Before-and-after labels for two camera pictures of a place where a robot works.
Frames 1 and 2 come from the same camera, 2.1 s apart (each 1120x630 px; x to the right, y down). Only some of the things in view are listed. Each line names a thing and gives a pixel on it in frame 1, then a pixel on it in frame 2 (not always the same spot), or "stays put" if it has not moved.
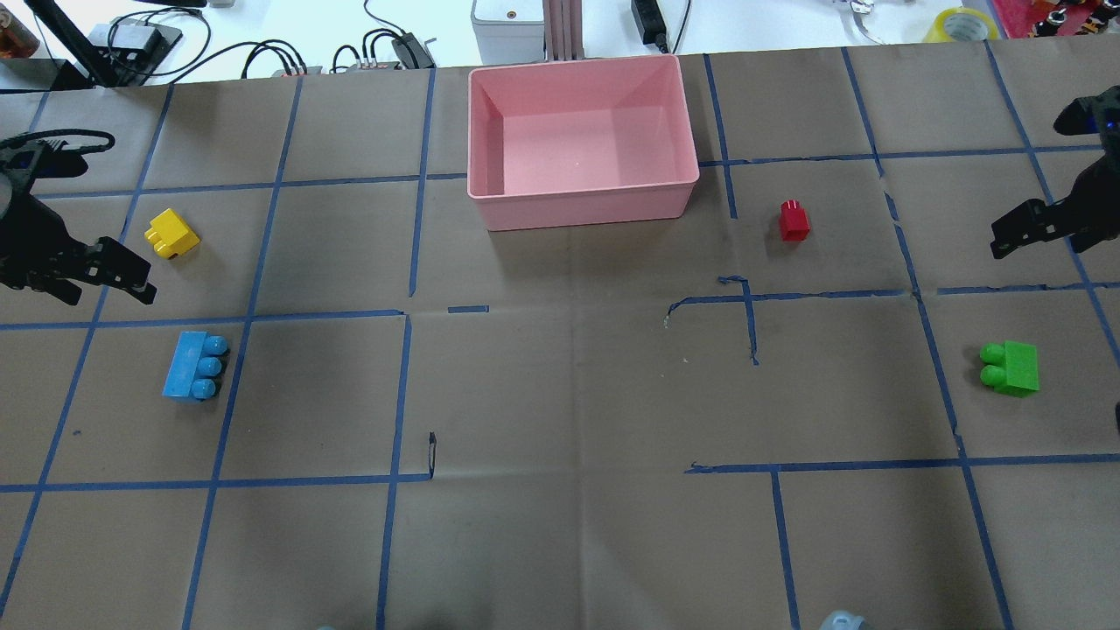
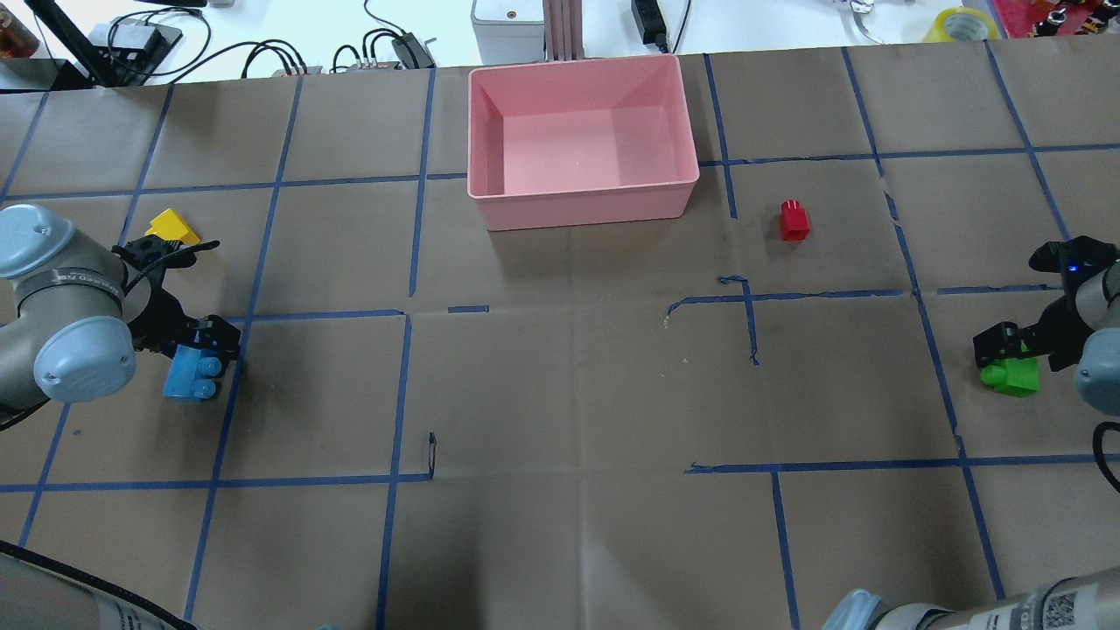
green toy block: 1011,368 stays put
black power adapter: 650,24 stays put
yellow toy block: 171,234 stays put
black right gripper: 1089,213 → 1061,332
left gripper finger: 111,264 → 212,332
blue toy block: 195,364 stays put
